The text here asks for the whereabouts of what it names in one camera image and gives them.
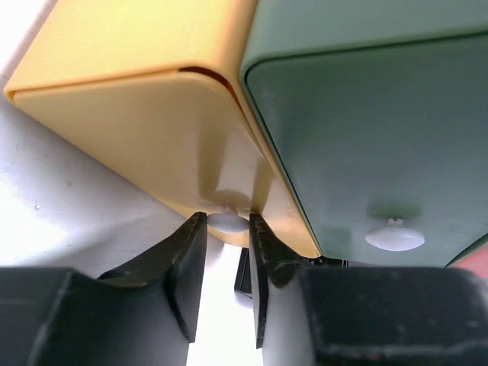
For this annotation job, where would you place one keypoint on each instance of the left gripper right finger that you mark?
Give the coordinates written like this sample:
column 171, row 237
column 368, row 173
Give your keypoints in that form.
column 321, row 314

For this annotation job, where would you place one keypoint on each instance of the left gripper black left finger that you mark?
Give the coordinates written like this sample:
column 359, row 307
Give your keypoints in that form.
column 143, row 312

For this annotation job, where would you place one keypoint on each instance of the orange top drawer box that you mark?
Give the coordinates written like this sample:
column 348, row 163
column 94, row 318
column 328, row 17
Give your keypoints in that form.
column 477, row 263

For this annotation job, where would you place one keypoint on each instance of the green drawer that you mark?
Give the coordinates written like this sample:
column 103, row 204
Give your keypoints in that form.
column 377, row 113

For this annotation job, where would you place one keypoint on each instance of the yellow bottom drawer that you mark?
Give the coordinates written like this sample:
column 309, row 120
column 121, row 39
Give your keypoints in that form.
column 151, row 90

